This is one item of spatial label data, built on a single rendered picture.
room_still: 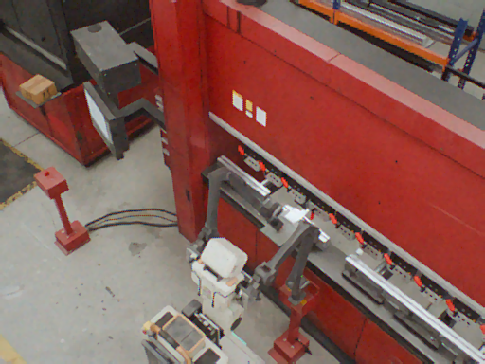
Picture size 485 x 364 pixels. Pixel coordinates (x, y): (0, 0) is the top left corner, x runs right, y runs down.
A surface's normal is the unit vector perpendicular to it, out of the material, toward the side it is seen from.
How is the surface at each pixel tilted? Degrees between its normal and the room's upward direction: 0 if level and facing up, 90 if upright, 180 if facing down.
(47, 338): 0
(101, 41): 0
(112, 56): 1
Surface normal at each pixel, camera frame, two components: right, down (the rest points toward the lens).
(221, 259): -0.50, -0.07
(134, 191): 0.00, -0.69
